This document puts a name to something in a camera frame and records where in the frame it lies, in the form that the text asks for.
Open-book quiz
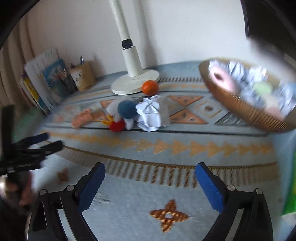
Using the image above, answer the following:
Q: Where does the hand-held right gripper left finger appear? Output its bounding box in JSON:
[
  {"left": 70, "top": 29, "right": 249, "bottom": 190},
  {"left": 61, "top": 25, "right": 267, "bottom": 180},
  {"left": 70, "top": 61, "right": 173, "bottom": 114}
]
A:
[{"left": 27, "top": 162, "right": 106, "bottom": 241}]

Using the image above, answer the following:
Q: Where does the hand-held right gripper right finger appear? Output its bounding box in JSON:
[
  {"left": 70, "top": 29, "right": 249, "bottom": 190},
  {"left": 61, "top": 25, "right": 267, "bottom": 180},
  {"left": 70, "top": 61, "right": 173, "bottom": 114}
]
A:
[{"left": 195, "top": 162, "right": 274, "bottom": 241}]

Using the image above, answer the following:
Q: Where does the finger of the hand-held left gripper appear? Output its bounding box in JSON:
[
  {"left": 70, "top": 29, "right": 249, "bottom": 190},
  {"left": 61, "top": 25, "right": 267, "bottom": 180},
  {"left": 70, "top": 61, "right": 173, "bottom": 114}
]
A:
[
  {"left": 15, "top": 133, "right": 50, "bottom": 150},
  {"left": 23, "top": 140, "right": 64, "bottom": 161}
]

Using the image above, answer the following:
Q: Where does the gold ribbed bowl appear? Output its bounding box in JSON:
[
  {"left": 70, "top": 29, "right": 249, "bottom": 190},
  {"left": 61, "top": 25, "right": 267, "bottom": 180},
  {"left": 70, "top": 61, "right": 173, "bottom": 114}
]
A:
[{"left": 198, "top": 57, "right": 296, "bottom": 133}]

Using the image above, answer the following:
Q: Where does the pastel plush caterpillar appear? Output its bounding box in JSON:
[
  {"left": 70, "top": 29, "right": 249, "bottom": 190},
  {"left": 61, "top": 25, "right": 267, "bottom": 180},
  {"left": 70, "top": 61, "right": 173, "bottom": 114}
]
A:
[{"left": 209, "top": 65, "right": 290, "bottom": 120}]

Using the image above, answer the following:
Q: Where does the person's left hand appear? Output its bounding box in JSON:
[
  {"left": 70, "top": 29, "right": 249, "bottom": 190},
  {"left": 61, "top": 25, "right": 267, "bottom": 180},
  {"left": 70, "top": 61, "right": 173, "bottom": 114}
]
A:
[{"left": 4, "top": 171, "right": 36, "bottom": 207}]

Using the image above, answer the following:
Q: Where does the small orange box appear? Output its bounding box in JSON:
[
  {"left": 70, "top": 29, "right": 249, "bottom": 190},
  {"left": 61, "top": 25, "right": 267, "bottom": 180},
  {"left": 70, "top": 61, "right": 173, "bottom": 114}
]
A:
[{"left": 71, "top": 109, "right": 94, "bottom": 129}]

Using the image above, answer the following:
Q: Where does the stack of books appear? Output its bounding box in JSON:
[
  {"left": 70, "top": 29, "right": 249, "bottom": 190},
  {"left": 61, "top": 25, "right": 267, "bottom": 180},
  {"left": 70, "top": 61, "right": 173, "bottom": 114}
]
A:
[{"left": 18, "top": 48, "right": 71, "bottom": 116}]

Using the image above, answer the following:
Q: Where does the patterned table mat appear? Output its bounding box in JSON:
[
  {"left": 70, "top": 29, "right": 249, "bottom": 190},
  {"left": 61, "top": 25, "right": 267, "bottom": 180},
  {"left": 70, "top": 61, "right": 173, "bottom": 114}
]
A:
[{"left": 22, "top": 61, "right": 293, "bottom": 241}]

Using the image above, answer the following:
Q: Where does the green bag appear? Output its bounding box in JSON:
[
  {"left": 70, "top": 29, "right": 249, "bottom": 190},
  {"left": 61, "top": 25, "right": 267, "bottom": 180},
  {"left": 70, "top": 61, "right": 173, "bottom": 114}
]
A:
[{"left": 280, "top": 170, "right": 296, "bottom": 219}]

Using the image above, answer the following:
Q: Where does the cardboard pencil holder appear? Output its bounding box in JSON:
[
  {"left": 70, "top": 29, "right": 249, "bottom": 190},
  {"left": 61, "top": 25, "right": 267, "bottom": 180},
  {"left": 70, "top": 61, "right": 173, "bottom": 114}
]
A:
[{"left": 69, "top": 55, "right": 96, "bottom": 92}]

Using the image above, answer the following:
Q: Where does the beige curtain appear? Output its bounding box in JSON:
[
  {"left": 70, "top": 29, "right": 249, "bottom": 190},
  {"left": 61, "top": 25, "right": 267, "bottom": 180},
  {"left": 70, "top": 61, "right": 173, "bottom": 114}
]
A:
[{"left": 0, "top": 22, "right": 35, "bottom": 108}]

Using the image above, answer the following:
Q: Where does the white plush toy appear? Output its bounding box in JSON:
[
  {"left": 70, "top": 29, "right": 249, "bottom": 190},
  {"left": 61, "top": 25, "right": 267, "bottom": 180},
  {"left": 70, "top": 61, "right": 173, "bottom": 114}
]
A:
[{"left": 102, "top": 96, "right": 140, "bottom": 133}]

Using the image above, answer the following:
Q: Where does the orange tangerine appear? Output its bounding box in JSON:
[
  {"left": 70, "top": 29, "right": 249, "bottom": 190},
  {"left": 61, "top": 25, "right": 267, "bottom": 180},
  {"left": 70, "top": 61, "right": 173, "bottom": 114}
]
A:
[{"left": 142, "top": 80, "right": 159, "bottom": 96}]

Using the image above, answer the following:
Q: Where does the white desk lamp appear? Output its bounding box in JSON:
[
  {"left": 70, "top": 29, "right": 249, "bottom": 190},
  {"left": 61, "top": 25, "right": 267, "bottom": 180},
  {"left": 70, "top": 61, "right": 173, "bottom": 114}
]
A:
[{"left": 108, "top": 0, "right": 160, "bottom": 95}]

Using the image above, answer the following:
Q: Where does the dark monitor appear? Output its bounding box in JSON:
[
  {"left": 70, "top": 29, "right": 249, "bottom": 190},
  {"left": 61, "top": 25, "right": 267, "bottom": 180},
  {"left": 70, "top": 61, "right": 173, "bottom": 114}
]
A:
[{"left": 240, "top": 0, "right": 296, "bottom": 57}]

